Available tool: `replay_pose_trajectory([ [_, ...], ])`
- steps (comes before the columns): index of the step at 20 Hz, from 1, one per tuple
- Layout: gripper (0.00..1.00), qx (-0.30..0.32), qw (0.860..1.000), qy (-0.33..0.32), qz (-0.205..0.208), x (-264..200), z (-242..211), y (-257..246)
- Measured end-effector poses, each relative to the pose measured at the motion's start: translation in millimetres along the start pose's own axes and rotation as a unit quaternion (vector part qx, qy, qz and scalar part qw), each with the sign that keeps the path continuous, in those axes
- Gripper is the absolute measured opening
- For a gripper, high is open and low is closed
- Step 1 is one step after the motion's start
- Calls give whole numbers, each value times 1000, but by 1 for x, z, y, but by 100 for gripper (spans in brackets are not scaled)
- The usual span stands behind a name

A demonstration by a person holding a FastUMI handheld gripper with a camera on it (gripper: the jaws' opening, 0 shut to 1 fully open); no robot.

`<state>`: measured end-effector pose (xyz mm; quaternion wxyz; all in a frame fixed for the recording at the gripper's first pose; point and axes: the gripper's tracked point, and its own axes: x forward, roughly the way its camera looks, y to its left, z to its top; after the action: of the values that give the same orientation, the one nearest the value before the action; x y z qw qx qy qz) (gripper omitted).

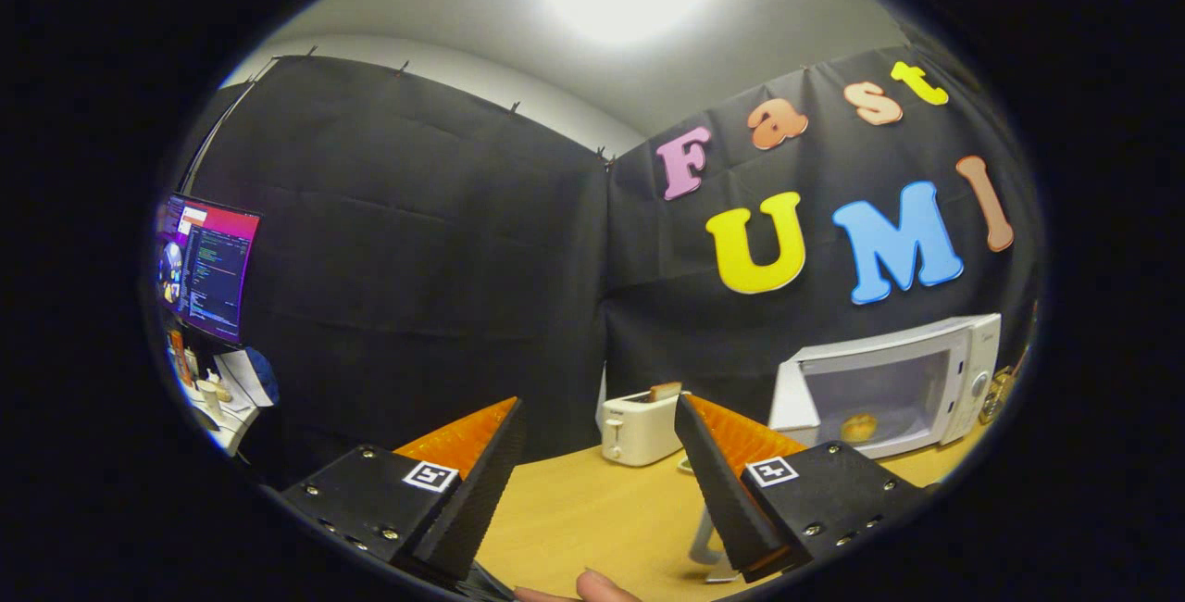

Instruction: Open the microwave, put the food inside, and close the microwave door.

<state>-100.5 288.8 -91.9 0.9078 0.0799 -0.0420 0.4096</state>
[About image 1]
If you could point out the white microwave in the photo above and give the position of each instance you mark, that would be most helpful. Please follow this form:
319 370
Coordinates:
972 380

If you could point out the white paper sheet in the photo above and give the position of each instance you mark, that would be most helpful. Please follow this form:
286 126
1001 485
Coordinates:
239 378

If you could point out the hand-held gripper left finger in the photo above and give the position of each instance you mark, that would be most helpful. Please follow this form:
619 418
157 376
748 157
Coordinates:
481 500

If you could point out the computer monitor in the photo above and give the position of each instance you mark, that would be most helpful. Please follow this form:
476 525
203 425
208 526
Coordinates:
218 269

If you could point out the golden bread bun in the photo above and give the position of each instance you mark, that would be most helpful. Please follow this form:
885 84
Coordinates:
858 426

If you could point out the cream toaster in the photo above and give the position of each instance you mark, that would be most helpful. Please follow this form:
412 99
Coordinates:
634 431

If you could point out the black backdrop cloth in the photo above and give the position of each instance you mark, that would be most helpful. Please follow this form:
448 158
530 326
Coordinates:
417 259

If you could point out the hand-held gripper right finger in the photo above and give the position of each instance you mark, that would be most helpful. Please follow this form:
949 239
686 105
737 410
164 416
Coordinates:
731 491

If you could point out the brown toast slice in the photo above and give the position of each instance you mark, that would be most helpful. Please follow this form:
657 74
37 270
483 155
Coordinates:
665 391

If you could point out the white cup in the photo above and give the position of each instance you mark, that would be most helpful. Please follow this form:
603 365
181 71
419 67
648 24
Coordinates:
209 398

